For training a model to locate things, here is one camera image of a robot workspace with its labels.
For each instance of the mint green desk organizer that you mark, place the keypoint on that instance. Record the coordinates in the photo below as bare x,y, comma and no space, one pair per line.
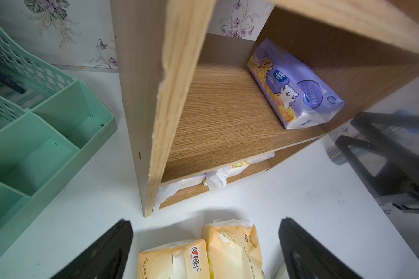
47,135

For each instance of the purple bear tissue pack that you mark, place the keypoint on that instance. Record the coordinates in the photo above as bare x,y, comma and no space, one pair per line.
296,94

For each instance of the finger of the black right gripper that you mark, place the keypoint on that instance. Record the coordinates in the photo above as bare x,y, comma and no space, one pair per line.
406,160
390,184

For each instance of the pale orange tissue pack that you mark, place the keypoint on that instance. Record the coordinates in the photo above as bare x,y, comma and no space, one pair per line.
177,260
233,250

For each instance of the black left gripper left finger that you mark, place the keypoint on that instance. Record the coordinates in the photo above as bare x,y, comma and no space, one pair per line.
106,258

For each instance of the white purple tissue pack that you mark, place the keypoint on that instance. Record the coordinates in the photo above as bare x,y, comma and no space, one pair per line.
167,191

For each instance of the white yellow tissue pack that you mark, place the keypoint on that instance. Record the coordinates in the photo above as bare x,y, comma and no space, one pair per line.
219,178

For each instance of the blue capped striped cylinder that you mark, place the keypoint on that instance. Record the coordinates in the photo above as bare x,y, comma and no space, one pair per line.
407,137

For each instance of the dark blue book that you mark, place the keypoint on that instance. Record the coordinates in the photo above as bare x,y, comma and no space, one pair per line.
11,84

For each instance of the wooden three-tier shelf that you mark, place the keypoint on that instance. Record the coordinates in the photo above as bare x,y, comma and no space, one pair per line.
192,105

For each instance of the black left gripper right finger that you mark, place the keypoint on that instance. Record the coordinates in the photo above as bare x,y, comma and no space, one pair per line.
306,258

